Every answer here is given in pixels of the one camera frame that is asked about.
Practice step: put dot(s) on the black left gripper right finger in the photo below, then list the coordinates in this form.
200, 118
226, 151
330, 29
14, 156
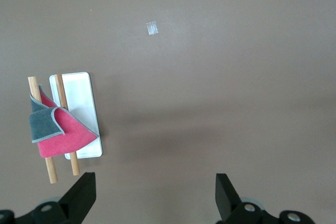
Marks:
228, 203

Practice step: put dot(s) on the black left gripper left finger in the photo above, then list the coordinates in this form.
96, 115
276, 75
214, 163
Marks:
76, 200

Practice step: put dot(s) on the pink and grey microfibre cloth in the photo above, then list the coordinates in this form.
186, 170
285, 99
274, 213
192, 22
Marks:
71, 134

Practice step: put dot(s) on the wooden rack rod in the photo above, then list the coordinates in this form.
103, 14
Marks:
60, 90
51, 171

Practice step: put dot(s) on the white rectangular rack base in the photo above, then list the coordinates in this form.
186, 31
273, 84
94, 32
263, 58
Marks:
78, 93

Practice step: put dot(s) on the clear tape piece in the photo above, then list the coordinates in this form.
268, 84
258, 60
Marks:
152, 28

